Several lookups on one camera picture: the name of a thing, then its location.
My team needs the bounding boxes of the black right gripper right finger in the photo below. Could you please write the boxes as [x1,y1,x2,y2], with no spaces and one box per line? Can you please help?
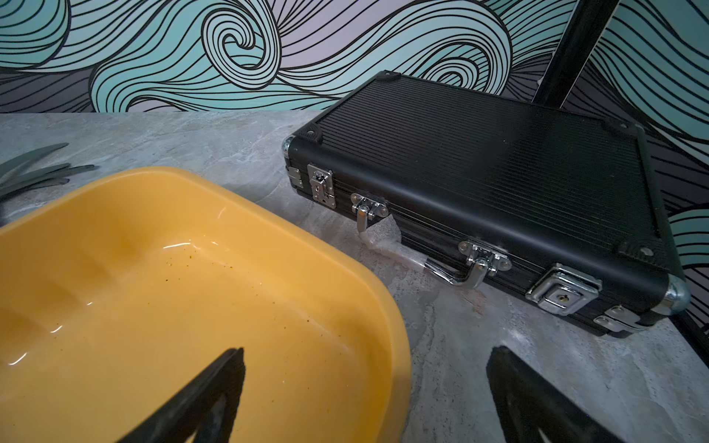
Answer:
[487,346,620,442]

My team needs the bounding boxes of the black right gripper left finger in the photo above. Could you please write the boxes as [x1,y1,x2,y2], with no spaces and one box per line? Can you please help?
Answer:
[121,348,246,442]

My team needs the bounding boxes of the yellow plastic storage tray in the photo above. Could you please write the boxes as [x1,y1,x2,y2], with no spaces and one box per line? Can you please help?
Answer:
[1,167,411,442]

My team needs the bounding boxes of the black aluminium carrying case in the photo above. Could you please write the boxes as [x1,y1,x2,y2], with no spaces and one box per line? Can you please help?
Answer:
[282,71,692,338]

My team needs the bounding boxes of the black vertical frame post right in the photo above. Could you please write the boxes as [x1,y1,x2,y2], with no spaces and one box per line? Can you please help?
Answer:
[533,0,620,109]

